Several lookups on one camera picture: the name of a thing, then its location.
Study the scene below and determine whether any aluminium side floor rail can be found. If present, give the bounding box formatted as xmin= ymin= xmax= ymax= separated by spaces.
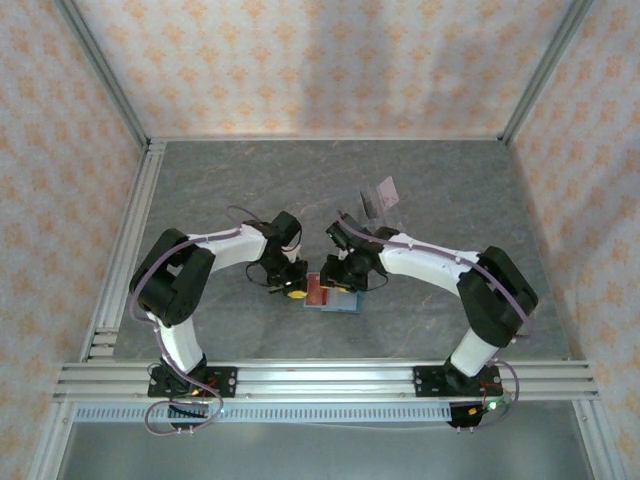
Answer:
xmin=79 ymin=139 xmax=169 ymax=362

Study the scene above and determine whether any clear acrylic card stand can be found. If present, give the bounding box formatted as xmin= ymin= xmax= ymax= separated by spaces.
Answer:
xmin=357 ymin=175 xmax=405 ymax=231

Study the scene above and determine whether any aluminium frame post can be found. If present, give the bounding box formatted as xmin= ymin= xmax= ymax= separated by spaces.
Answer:
xmin=53 ymin=0 xmax=151 ymax=149
xmin=499 ymin=0 xmax=596 ymax=146
xmin=29 ymin=399 xmax=76 ymax=480
xmin=572 ymin=399 xmax=621 ymax=480

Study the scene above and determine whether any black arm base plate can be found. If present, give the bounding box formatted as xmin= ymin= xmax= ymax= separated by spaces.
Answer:
xmin=147 ymin=366 xmax=238 ymax=400
xmin=413 ymin=364 xmax=501 ymax=399

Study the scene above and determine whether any purple sleeved cable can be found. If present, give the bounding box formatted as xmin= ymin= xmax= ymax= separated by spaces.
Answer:
xmin=128 ymin=205 xmax=264 ymax=437
xmin=337 ymin=212 xmax=534 ymax=434

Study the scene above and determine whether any blue card holder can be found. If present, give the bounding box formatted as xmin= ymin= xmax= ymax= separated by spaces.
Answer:
xmin=302 ymin=272 xmax=364 ymax=315

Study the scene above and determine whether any wide aluminium frame rail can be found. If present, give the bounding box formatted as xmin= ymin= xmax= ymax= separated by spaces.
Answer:
xmin=52 ymin=360 xmax=600 ymax=401

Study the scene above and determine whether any pink credit card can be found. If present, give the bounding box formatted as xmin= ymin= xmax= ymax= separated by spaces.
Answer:
xmin=378 ymin=175 xmax=403 ymax=209

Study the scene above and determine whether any red credit card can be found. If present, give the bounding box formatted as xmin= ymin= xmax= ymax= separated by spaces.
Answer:
xmin=304 ymin=273 xmax=331 ymax=307

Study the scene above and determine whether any grey metal sheet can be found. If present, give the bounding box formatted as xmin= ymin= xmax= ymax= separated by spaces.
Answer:
xmin=57 ymin=422 xmax=599 ymax=480

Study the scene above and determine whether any thin aluminium rear rail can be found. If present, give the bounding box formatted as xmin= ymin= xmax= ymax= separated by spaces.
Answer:
xmin=148 ymin=133 xmax=506 ymax=143

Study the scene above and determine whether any slotted grey cable duct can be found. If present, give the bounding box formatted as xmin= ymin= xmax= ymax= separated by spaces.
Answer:
xmin=74 ymin=403 xmax=454 ymax=424

